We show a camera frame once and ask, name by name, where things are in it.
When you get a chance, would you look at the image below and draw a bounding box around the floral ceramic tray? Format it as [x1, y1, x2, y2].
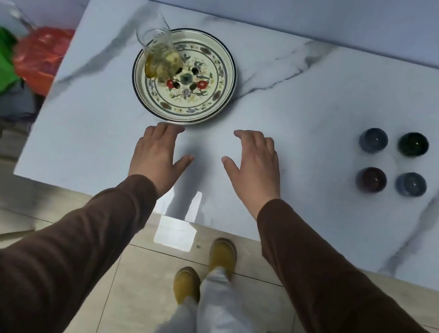
[126, 21, 244, 131]

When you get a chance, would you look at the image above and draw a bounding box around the orange plastic bag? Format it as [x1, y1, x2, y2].
[8, 22, 76, 100]

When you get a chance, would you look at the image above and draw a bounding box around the person's right hand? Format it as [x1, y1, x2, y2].
[214, 127, 289, 224]

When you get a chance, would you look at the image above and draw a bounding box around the person's left yellow shoe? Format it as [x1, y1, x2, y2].
[170, 265, 205, 307]

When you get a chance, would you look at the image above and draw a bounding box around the clear plastic wrap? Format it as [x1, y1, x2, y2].
[0, 0, 39, 34]

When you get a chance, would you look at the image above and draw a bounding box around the white marble table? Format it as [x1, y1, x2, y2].
[5, 0, 439, 295]

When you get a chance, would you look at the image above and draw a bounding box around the grey cloth bag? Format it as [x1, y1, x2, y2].
[0, 77, 46, 125]

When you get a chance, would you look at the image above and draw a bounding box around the person's left forearm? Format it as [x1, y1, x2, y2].
[0, 156, 161, 333]

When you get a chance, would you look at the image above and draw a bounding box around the dark blue teacup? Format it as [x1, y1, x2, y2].
[357, 125, 391, 156]

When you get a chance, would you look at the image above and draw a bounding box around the person's left hand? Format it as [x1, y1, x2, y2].
[125, 118, 199, 203]

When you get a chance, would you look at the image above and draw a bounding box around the dark green teacup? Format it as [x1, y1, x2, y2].
[396, 130, 431, 160]

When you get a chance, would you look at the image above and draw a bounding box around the glass tea pitcher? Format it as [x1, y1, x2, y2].
[130, 11, 191, 86]

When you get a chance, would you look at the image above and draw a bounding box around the maroon teacup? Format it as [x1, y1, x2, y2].
[354, 164, 389, 196]

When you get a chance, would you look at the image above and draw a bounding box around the person's right yellow shoe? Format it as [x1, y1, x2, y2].
[206, 237, 240, 282]

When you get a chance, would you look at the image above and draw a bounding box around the person's right forearm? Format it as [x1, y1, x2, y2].
[242, 196, 439, 333]

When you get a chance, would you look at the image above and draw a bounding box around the person's yellow shoe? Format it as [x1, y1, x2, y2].
[206, 237, 240, 282]
[170, 265, 205, 307]

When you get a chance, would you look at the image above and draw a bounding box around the person's right leg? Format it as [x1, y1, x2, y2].
[193, 265, 277, 333]

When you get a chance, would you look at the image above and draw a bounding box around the light blue teacup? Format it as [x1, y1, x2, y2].
[393, 170, 430, 200]

